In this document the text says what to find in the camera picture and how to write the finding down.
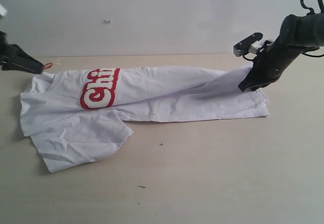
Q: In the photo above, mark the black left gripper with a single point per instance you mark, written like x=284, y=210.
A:
x=15, y=59

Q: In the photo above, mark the orange neck label tag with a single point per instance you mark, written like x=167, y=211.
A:
x=51, y=64

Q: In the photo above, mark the white t-shirt red lettering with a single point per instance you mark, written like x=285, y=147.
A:
x=80, y=116

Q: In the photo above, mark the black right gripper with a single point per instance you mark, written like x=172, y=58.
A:
x=270, y=65

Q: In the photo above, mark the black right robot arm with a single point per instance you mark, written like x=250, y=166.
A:
x=297, y=36

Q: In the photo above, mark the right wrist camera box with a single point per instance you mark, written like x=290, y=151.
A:
x=252, y=44

